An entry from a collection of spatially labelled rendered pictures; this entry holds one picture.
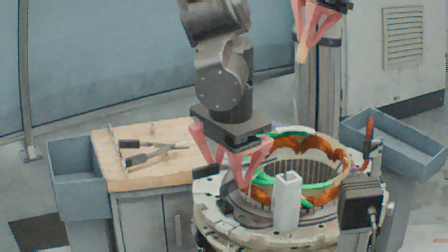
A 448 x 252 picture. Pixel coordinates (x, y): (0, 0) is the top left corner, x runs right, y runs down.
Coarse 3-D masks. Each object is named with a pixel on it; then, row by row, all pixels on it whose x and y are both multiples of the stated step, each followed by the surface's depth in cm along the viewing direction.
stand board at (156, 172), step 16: (112, 128) 159; (128, 128) 159; (144, 128) 159; (160, 128) 159; (176, 128) 159; (96, 144) 154; (112, 144) 154; (192, 144) 154; (112, 160) 149; (160, 160) 149; (176, 160) 149; (192, 160) 149; (112, 176) 144; (128, 176) 144; (144, 176) 144; (160, 176) 145; (176, 176) 145; (112, 192) 143
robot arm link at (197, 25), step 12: (180, 0) 111; (192, 0) 112; (204, 0) 111; (216, 0) 110; (228, 0) 110; (180, 12) 111; (192, 12) 111; (204, 12) 111; (216, 12) 110; (228, 12) 110; (192, 24) 112; (204, 24) 111; (216, 24) 111; (228, 24) 111; (192, 36) 113
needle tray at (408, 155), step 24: (360, 120) 166; (384, 120) 165; (360, 144) 158; (384, 144) 153; (408, 144) 161; (432, 144) 155; (384, 168) 156; (408, 168) 149; (432, 168) 148; (408, 192) 159; (384, 216) 160; (408, 216) 164; (384, 240) 162
